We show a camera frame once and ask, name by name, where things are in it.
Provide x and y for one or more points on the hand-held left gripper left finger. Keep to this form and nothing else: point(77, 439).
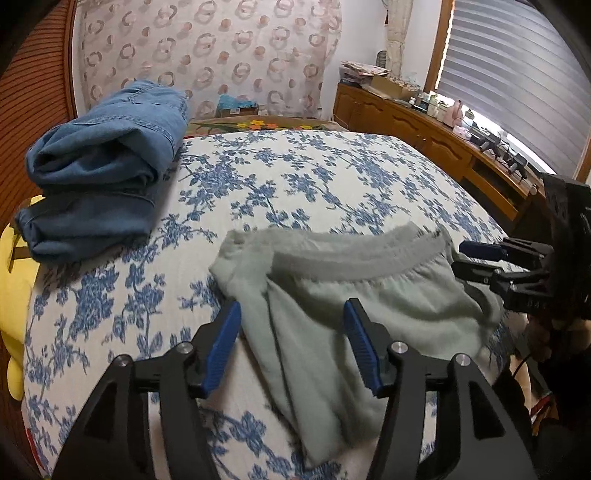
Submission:
point(226, 341)

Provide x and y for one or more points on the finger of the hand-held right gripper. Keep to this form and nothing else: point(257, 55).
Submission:
point(480, 250)
point(480, 274)

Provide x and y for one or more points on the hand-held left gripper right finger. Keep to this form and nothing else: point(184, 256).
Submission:
point(362, 346)

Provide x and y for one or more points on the grey-green pants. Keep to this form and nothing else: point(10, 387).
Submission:
point(323, 323)

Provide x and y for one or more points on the black devices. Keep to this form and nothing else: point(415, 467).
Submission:
point(496, 147)

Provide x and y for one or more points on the pink bottle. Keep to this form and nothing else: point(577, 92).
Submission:
point(455, 114)

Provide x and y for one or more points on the white jars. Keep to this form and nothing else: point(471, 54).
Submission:
point(435, 105)

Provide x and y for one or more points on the wooden sideboard cabinet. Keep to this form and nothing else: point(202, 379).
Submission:
point(397, 120)

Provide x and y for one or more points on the person's dark clothing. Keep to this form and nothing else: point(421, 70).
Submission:
point(568, 415)

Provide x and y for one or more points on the blue floral white bedspread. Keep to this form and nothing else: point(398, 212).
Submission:
point(323, 184)

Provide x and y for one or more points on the dark blue folded jeans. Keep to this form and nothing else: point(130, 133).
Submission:
point(92, 221)

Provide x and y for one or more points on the striped window blind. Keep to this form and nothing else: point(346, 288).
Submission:
point(508, 69)

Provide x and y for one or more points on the cardboard box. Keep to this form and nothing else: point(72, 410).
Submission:
point(388, 87)

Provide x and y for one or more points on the stack of papers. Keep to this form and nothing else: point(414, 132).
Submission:
point(362, 71)

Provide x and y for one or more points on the yellow pillow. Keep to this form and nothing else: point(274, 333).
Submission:
point(14, 300)

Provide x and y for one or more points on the white lace curtain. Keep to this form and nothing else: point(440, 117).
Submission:
point(397, 50)

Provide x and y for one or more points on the beige flowered fleece blanket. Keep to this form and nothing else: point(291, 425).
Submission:
point(258, 123)

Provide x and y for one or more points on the light blue folded jeans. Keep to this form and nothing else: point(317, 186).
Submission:
point(120, 134)

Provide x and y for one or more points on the teal packet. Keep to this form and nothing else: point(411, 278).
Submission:
point(235, 104)

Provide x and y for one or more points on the circle-patterned hanging cloth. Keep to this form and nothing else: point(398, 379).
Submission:
point(207, 46)

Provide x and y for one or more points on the wooden louvred wardrobe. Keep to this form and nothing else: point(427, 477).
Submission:
point(32, 92)

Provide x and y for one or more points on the wooden window frame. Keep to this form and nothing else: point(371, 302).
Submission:
point(438, 50)

